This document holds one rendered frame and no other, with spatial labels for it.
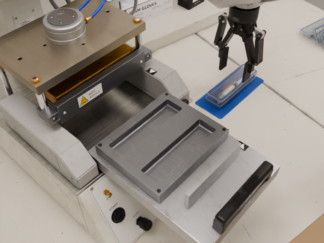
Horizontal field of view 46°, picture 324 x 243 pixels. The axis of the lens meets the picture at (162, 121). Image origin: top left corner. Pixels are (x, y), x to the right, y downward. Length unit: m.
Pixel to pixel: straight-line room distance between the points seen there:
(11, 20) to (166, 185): 0.50
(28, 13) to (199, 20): 0.68
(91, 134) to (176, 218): 0.29
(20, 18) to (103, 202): 0.45
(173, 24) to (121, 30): 0.61
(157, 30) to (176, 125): 0.66
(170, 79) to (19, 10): 0.37
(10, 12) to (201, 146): 0.50
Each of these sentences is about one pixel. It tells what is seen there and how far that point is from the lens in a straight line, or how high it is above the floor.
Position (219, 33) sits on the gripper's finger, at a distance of 1.08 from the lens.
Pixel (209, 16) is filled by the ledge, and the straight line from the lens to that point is 1.43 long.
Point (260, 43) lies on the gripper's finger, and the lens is 1.03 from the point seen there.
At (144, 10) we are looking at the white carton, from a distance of 1.37.
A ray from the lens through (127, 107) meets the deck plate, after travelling 0.87.
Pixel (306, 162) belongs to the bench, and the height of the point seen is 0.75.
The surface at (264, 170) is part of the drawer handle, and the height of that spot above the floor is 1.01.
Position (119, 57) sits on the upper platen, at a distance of 0.80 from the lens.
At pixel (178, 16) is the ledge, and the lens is 1.42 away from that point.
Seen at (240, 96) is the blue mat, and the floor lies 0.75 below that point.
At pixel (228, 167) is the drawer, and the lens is 0.71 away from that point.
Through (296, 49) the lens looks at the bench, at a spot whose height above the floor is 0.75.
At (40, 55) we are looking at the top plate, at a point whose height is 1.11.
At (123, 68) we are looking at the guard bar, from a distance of 0.79.
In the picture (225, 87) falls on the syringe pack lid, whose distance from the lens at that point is 1.13.
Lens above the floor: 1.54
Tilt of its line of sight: 47 degrees down
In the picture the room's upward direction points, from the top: 1 degrees counter-clockwise
